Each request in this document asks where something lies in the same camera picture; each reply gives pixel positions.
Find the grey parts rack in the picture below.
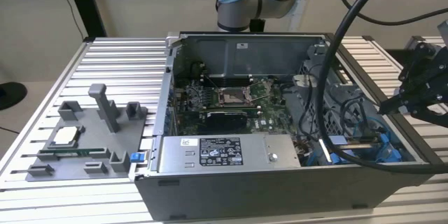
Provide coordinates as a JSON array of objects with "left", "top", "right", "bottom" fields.
[{"left": 25, "top": 83, "right": 149, "bottom": 182}]

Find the green RAM stick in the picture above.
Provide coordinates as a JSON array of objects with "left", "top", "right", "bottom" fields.
[{"left": 38, "top": 148, "right": 105, "bottom": 155}]

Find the black case wire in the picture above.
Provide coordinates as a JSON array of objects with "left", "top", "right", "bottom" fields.
[{"left": 298, "top": 63, "right": 327, "bottom": 141}]

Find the hard disk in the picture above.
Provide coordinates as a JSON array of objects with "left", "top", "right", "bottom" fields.
[
  {"left": 327, "top": 135, "right": 389, "bottom": 151},
  {"left": 330, "top": 153, "right": 401, "bottom": 164}
]

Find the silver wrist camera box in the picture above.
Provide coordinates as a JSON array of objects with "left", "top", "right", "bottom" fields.
[{"left": 435, "top": 19, "right": 448, "bottom": 49}]

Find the dark grey PC case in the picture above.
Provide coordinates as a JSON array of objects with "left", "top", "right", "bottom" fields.
[{"left": 133, "top": 31, "right": 443, "bottom": 221}]

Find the silver CPU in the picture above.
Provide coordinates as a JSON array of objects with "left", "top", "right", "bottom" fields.
[{"left": 51, "top": 126, "right": 79, "bottom": 145}]

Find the black disk wire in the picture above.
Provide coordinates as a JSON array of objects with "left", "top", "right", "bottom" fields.
[{"left": 339, "top": 97, "right": 371, "bottom": 138}]

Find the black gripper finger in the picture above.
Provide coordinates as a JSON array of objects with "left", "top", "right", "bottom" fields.
[
  {"left": 378, "top": 41, "right": 442, "bottom": 115},
  {"left": 401, "top": 97, "right": 448, "bottom": 128}
]

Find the black round stand base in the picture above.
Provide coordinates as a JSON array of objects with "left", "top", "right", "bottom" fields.
[{"left": 0, "top": 81, "right": 27, "bottom": 111}]

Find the CPU socket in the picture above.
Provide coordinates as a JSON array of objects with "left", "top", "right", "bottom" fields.
[{"left": 217, "top": 87, "right": 253, "bottom": 104}]

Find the silver power supply unit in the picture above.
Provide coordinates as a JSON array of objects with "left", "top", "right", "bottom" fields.
[{"left": 155, "top": 134, "right": 302, "bottom": 174}]

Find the black frame post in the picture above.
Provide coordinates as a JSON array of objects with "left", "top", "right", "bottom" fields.
[{"left": 62, "top": 0, "right": 107, "bottom": 41}]

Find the green motherboard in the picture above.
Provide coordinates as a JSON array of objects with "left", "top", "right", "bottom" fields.
[{"left": 173, "top": 76, "right": 293, "bottom": 135}]

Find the grey metal disk bay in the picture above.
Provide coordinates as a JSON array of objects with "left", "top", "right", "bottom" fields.
[{"left": 282, "top": 58, "right": 402, "bottom": 163}]

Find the blue disk wire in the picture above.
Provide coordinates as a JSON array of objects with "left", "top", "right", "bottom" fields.
[{"left": 351, "top": 111, "right": 387, "bottom": 138}]

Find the thick black cable hose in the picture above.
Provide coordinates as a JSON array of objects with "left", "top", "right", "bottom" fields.
[{"left": 318, "top": 0, "right": 448, "bottom": 175}]

